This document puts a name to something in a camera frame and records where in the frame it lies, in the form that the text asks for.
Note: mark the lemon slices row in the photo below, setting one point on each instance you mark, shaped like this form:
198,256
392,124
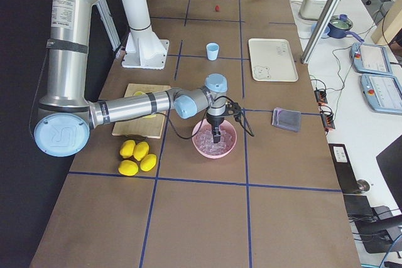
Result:
138,93

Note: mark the teach pendant near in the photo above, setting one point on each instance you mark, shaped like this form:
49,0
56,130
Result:
382,92

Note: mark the grey folded cloth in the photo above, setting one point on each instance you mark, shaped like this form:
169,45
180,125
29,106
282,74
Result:
290,120

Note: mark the blue bowl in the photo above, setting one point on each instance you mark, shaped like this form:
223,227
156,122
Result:
325,33

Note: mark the yellow lemon middle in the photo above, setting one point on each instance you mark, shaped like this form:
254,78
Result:
148,162

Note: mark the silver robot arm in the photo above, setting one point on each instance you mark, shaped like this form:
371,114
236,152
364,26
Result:
69,110

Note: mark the yellow lemon top right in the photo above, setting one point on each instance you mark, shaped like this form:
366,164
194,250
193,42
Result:
140,150

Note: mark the light blue plastic cup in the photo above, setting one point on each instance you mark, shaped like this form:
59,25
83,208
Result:
212,50

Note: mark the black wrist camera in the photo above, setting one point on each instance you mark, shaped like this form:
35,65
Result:
233,109

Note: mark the cream bear serving tray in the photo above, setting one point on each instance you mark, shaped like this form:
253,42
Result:
272,60

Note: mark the blue saucepan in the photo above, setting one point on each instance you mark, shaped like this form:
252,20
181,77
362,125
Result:
340,26

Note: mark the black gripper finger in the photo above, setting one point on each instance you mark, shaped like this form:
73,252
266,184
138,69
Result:
216,135

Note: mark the yellow lemon bottom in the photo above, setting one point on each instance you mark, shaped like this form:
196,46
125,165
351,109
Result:
128,168

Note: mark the teach pendant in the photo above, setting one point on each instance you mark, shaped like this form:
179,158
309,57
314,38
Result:
372,59
382,92

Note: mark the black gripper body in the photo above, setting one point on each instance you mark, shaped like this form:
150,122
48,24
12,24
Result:
215,122

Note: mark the aluminium frame post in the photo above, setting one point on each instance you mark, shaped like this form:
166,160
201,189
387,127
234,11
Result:
328,11

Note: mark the pink bowl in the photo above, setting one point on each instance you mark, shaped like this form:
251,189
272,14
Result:
198,127

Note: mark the yellow lemon top left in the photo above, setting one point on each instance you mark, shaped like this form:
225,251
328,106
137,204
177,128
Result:
127,148

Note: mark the wooden cutting board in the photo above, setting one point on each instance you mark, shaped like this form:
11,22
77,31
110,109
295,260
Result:
146,127

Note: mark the pile of ice cubes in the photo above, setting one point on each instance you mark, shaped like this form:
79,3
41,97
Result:
204,141

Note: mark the teach pendant far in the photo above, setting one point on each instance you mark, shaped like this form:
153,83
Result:
372,59

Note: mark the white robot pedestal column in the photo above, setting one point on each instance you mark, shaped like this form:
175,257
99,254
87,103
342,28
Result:
143,48

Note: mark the yellow lemon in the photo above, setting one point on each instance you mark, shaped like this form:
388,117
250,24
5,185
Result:
128,168
148,162
127,148
140,150

